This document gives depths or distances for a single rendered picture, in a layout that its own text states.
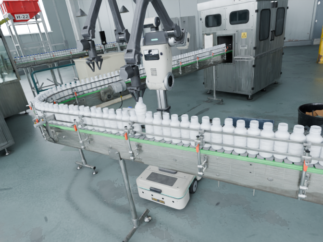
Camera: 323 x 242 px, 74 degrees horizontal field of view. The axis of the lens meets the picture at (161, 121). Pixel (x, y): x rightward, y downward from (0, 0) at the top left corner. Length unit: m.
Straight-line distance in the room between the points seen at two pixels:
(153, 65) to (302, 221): 1.80
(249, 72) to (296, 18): 8.45
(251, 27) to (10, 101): 5.60
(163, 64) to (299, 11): 11.48
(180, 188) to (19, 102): 5.18
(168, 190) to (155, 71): 1.08
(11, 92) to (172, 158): 5.49
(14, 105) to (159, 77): 5.02
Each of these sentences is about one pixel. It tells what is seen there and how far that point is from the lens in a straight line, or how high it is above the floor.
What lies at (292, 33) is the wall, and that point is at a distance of 13.02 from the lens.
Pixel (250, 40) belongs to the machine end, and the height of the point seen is 1.20.
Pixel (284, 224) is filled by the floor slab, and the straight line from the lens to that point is 2.23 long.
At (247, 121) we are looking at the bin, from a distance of 1.67.
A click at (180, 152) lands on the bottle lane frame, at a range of 1.23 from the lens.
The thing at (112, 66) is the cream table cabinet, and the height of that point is 0.91.
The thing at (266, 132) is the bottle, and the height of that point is 1.13.
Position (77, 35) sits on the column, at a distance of 12.13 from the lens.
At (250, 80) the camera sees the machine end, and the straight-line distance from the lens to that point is 4.78.
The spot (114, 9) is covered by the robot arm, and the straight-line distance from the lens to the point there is 1.87.
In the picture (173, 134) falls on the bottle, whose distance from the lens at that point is 1.21.
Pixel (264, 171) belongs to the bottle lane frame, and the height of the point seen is 0.94.
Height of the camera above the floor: 1.61
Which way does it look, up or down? 23 degrees down
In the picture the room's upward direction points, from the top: 8 degrees counter-clockwise
